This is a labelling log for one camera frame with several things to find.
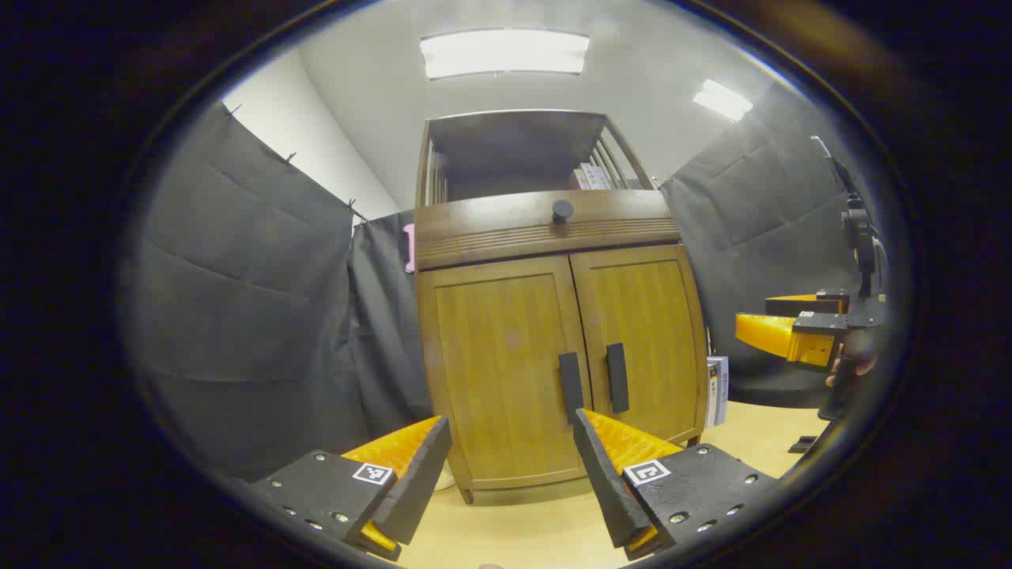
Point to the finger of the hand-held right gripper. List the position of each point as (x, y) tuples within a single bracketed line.
[(802, 307), (779, 336)]

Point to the white book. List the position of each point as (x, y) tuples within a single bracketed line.
[(593, 176)]

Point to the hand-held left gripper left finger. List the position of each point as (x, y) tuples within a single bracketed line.
[(419, 482)]

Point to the white printed box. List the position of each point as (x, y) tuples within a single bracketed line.
[(718, 391)]

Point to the small ceiling light panel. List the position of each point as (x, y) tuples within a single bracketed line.
[(722, 99)]

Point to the small black flat object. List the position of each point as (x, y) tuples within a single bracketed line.
[(802, 444)]

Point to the wooden shoe cabinet door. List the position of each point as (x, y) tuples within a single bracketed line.
[(652, 316), (498, 356)]

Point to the wooden double-door shoe cabinet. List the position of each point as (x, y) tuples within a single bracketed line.
[(538, 217)]

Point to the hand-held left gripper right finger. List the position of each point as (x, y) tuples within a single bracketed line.
[(605, 482)]

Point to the round black knob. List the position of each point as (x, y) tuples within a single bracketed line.
[(562, 210)]

